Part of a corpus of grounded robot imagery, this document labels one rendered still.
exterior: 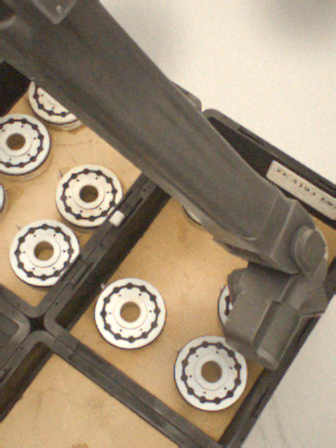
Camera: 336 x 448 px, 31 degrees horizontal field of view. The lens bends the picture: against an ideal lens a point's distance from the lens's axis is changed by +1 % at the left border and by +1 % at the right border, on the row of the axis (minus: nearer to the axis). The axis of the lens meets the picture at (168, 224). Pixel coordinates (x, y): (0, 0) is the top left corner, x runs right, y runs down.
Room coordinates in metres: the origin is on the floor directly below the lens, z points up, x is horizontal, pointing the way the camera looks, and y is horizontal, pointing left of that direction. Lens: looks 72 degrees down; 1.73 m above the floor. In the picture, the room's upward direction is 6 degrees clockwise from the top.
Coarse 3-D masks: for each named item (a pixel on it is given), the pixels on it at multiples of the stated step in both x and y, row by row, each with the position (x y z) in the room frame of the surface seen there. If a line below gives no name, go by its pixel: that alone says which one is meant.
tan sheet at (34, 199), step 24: (24, 96) 0.49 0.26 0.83; (24, 144) 0.40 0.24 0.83; (72, 144) 0.41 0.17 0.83; (96, 144) 0.41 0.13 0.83; (48, 168) 0.36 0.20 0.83; (72, 168) 0.37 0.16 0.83; (120, 168) 0.38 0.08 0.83; (24, 192) 0.32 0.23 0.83; (48, 192) 0.32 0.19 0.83; (24, 216) 0.28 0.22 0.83; (48, 216) 0.28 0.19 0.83; (0, 240) 0.24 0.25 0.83; (0, 264) 0.20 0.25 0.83; (24, 288) 0.17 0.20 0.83
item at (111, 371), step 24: (216, 120) 0.43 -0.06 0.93; (264, 144) 0.39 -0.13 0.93; (144, 192) 0.30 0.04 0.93; (96, 264) 0.19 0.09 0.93; (72, 288) 0.16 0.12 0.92; (48, 312) 0.12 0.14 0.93; (72, 336) 0.09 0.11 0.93; (96, 360) 0.07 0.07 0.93; (288, 360) 0.09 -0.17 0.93; (120, 384) 0.04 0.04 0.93; (168, 408) 0.02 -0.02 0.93; (264, 408) 0.03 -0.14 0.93; (192, 432) -0.01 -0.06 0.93; (240, 432) 0.00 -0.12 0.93
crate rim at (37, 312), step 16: (0, 64) 0.48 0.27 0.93; (192, 96) 0.46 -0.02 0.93; (144, 176) 0.33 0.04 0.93; (128, 192) 0.30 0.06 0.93; (112, 224) 0.25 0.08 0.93; (96, 240) 0.23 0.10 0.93; (64, 272) 0.18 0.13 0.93; (0, 288) 0.15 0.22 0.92; (64, 288) 0.16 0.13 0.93; (16, 304) 0.13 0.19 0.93; (48, 304) 0.13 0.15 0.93
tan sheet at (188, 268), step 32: (160, 224) 0.29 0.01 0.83; (320, 224) 0.32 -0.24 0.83; (128, 256) 0.23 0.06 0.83; (160, 256) 0.24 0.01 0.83; (192, 256) 0.24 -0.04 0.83; (224, 256) 0.25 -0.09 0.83; (160, 288) 0.19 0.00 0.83; (192, 288) 0.19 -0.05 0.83; (128, 320) 0.14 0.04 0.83; (192, 320) 0.15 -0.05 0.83; (96, 352) 0.09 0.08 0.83; (128, 352) 0.09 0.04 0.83; (160, 352) 0.09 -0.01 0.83; (160, 384) 0.05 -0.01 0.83; (192, 416) 0.01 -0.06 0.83; (224, 416) 0.02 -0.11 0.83
